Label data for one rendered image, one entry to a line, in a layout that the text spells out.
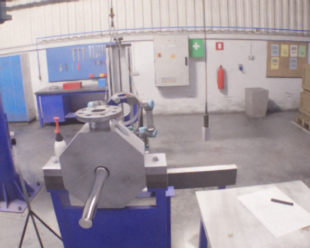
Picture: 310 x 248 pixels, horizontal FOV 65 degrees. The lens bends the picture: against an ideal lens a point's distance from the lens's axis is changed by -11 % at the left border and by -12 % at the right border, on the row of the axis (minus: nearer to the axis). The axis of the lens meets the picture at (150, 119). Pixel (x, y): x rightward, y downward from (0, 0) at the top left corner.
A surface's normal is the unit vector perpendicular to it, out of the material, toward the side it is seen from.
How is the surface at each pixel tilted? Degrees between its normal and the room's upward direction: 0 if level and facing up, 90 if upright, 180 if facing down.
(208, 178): 90
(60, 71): 90
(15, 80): 90
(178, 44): 90
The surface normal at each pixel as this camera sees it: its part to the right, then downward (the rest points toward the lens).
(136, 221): 0.01, 0.27
